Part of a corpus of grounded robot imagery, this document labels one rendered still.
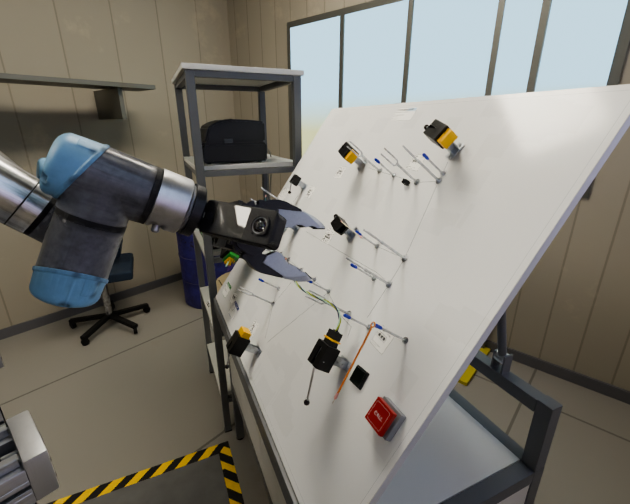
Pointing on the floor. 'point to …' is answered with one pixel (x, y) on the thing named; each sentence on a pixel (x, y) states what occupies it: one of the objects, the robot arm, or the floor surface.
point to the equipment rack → (204, 74)
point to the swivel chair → (122, 269)
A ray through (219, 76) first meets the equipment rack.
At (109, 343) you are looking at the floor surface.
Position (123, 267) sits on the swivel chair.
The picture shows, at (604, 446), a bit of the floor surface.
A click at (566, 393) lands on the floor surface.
